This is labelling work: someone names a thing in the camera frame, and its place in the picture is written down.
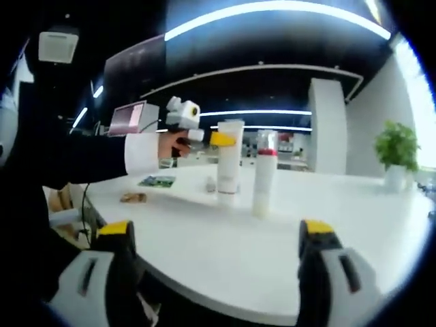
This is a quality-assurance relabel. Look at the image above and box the large bright window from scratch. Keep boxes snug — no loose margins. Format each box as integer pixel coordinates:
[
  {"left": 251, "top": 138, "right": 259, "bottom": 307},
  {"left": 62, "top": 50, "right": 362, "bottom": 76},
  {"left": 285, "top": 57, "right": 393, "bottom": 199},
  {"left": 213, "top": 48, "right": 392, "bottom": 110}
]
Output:
[{"left": 391, "top": 33, "right": 436, "bottom": 170}]

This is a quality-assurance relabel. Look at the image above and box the monitor with red screen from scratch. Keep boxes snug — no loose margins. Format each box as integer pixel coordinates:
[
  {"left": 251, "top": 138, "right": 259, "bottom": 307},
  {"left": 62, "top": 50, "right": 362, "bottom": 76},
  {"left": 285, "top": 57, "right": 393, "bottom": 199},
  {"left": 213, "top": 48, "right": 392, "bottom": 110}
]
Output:
[{"left": 108, "top": 100, "right": 148, "bottom": 136}]

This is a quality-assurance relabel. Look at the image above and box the gold brown packet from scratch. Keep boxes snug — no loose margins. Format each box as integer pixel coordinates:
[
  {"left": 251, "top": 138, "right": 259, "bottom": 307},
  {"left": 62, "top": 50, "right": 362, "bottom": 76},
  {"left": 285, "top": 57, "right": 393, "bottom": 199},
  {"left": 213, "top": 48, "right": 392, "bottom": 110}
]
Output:
[{"left": 121, "top": 192, "right": 148, "bottom": 203}]

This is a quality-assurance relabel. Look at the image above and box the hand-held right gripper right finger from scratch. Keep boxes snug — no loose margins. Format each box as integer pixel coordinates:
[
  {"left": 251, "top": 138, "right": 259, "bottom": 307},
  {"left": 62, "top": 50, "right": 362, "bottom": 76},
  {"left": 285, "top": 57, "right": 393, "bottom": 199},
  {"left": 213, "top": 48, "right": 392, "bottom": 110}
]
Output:
[{"left": 297, "top": 219, "right": 384, "bottom": 327}]

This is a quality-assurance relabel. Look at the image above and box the person's left hand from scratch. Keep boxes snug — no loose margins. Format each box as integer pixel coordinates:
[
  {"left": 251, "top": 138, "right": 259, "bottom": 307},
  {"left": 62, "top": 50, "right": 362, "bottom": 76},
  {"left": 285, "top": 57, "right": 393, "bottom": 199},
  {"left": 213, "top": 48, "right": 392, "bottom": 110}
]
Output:
[{"left": 157, "top": 131, "right": 192, "bottom": 160}]

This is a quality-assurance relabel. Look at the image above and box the background ceiling light strip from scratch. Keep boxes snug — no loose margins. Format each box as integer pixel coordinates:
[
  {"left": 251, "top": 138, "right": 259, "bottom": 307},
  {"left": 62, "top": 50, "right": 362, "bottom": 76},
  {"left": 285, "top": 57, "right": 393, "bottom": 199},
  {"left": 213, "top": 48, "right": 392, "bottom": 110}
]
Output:
[
  {"left": 238, "top": 125, "right": 314, "bottom": 132},
  {"left": 200, "top": 109, "right": 313, "bottom": 117}
]

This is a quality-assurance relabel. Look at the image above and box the white skincare bottle red band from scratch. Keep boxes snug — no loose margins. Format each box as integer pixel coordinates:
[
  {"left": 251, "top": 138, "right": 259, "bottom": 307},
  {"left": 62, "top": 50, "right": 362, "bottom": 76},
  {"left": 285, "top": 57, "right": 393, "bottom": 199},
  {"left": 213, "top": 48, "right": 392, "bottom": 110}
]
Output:
[{"left": 251, "top": 129, "right": 279, "bottom": 218}]

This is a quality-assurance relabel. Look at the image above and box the green black packet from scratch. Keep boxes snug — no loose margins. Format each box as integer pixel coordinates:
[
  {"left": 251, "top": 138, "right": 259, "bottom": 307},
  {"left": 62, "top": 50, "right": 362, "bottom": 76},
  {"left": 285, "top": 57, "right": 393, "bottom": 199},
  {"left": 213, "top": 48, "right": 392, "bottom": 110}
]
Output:
[{"left": 138, "top": 175, "right": 176, "bottom": 189}]

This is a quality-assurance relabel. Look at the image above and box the white skincare tube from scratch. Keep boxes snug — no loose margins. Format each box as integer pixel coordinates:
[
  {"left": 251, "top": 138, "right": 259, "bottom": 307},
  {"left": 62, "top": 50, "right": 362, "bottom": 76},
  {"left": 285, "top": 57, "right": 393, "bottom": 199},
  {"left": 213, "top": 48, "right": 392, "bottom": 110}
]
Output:
[{"left": 217, "top": 119, "right": 245, "bottom": 208}]

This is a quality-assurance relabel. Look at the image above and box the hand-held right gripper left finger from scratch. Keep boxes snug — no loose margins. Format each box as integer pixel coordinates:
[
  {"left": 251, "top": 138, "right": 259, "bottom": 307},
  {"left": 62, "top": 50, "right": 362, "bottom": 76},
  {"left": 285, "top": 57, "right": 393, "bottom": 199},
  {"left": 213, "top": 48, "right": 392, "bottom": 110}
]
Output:
[{"left": 47, "top": 219, "right": 146, "bottom": 321}]

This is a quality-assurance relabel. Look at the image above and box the long ceiling light strip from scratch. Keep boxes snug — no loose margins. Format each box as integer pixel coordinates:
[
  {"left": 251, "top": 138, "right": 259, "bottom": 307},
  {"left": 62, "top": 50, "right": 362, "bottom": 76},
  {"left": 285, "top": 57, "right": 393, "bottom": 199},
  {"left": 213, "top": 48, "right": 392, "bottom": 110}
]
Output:
[{"left": 164, "top": 1, "right": 392, "bottom": 42}]

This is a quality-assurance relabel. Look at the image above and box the ceiling air conditioner unit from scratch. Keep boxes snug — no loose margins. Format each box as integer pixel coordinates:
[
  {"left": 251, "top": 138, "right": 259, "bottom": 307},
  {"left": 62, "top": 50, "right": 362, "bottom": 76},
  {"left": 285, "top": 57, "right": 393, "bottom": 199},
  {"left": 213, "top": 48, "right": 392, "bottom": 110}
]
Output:
[{"left": 37, "top": 29, "right": 78, "bottom": 65}]

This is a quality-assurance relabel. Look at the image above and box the person's dark jacket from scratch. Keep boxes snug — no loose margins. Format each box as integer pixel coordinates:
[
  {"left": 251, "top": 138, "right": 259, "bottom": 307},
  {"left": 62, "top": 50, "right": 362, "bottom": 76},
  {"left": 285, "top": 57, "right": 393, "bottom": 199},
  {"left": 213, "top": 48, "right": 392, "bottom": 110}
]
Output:
[{"left": 0, "top": 81, "right": 113, "bottom": 307}]

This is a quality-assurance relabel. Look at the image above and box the potted green plant white pot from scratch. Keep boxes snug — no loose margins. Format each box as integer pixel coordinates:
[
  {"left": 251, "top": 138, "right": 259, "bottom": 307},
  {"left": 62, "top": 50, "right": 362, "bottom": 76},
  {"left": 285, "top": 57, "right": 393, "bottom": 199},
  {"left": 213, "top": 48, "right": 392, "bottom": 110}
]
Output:
[{"left": 373, "top": 120, "right": 420, "bottom": 194}]

